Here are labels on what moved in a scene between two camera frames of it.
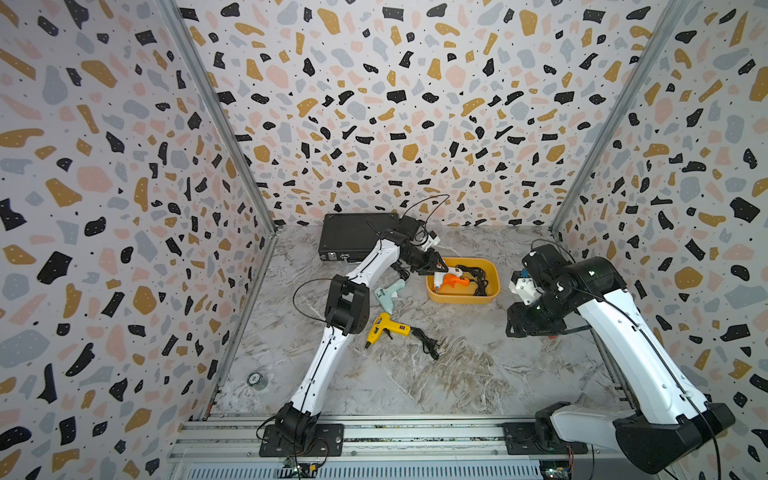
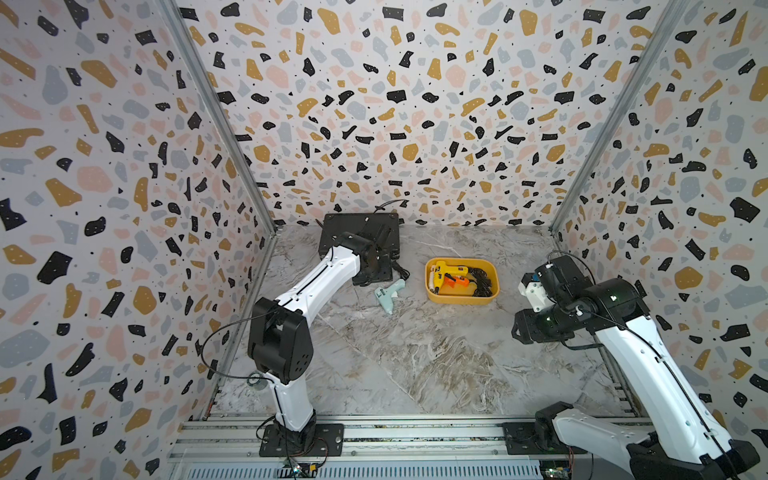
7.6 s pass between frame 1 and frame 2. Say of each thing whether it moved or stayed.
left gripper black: moved
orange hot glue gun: stayed
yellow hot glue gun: moved
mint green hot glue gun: stayed
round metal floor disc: stayed
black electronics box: stayed
